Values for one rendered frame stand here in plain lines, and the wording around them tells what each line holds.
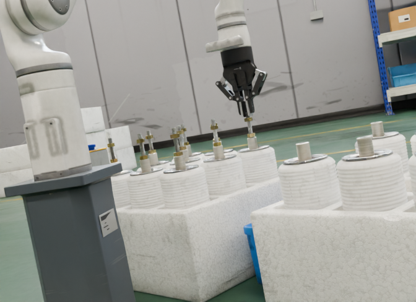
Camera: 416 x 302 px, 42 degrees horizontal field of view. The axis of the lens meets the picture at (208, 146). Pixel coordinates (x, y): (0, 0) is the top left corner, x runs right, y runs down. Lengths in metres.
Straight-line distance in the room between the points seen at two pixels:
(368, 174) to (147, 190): 0.54
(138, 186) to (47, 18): 0.44
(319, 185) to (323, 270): 0.13
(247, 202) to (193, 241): 0.17
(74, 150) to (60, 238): 0.14
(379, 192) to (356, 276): 0.13
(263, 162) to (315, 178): 0.39
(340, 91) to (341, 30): 0.68
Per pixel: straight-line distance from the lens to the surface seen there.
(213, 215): 1.08
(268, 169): 1.26
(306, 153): 0.91
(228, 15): 1.27
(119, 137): 4.40
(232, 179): 1.17
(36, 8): 0.91
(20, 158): 4.19
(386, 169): 0.81
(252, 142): 1.28
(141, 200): 1.18
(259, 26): 6.45
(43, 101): 0.90
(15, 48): 0.93
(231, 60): 1.25
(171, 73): 6.71
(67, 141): 0.90
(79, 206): 0.88
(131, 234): 1.18
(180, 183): 1.08
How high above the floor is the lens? 0.36
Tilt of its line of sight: 4 degrees down
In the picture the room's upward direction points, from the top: 10 degrees counter-clockwise
